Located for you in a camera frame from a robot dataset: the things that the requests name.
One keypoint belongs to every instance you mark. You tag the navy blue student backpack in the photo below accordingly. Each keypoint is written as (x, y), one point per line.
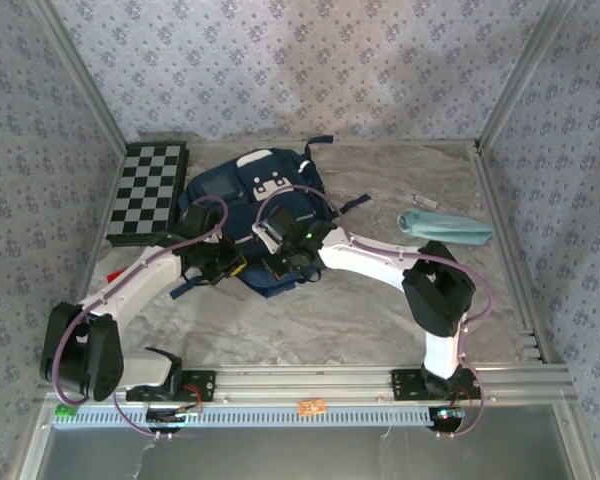
(250, 195)

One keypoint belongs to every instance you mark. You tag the white pen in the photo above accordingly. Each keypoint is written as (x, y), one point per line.
(425, 201)

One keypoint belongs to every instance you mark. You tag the light blue fabric pouch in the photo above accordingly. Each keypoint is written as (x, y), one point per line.
(450, 227)

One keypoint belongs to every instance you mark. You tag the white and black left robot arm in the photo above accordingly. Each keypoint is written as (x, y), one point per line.
(130, 285)

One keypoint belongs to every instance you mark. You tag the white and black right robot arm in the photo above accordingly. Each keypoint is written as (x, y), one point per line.
(440, 295)

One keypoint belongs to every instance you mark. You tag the black and white chessboard box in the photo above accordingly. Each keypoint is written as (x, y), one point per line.
(147, 192)

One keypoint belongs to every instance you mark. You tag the small red object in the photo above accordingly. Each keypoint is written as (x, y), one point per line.
(116, 276)

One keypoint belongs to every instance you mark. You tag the orange sticker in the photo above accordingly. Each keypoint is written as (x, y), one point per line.
(311, 407)

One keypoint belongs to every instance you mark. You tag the grey metal front panel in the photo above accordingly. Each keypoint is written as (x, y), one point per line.
(305, 452)

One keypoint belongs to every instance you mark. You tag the green tag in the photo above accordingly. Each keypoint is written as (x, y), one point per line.
(66, 411)

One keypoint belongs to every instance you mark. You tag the aluminium table side rail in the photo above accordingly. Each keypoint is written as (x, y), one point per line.
(495, 200)
(94, 255)

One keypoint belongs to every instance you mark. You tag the aluminium mounting rail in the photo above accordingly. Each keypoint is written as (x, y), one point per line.
(300, 382)

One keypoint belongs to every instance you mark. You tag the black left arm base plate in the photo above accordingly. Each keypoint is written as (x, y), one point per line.
(202, 385)

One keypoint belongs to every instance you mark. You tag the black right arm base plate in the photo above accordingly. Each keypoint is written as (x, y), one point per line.
(405, 385)

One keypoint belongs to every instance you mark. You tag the aluminium frame post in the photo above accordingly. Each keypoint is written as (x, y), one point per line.
(80, 75)
(525, 75)

